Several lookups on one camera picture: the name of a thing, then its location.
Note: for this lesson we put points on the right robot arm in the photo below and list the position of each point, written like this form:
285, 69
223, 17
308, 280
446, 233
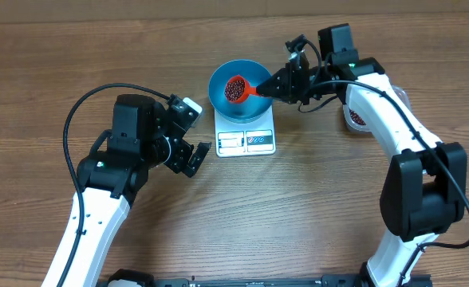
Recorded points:
424, 192

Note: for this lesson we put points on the red beans in bowl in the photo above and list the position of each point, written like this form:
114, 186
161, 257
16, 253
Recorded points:
234, 89

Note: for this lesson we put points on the white digital kitchen scale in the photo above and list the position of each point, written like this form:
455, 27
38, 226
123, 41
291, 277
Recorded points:
245, 139

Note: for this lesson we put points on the clear plastic container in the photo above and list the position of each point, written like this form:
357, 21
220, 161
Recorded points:
355, 124

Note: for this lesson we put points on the red beans in container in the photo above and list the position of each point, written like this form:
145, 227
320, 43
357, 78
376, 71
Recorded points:
356, 118

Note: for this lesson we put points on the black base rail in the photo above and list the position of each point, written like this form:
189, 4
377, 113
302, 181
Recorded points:
127, 277

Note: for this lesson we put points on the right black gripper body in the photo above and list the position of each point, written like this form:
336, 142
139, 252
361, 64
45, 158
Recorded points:
305, 84

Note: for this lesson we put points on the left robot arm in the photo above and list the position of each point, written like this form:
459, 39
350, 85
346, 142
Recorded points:
144, 135

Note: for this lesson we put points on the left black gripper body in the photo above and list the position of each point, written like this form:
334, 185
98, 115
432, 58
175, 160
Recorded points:
164, 151

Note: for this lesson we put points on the orange measuring scoop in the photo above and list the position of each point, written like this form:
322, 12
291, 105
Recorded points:
249, 90

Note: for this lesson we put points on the blue bowl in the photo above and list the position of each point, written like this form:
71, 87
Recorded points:
250, 109

